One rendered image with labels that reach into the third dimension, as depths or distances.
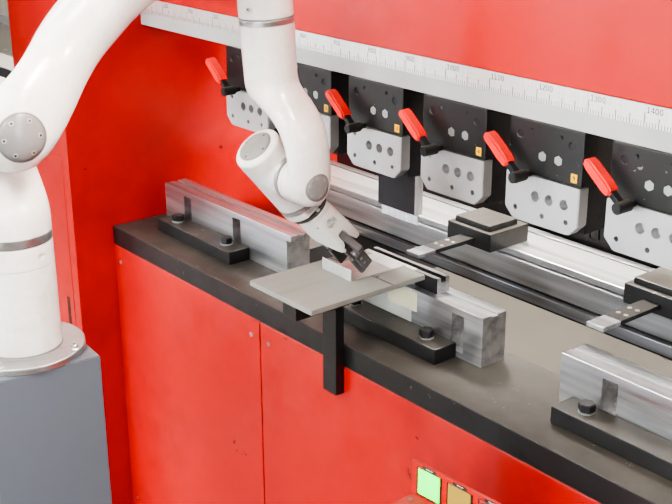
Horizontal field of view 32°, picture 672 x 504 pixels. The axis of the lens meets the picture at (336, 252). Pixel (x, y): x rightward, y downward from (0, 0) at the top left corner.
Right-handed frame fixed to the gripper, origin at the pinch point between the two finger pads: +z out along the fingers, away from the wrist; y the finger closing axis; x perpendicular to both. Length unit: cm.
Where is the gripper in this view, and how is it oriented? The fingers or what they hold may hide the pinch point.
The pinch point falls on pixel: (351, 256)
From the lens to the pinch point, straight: 211.7
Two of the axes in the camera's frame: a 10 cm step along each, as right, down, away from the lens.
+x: -6.1, 7.7, -2.1
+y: -6.1, -2.7, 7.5
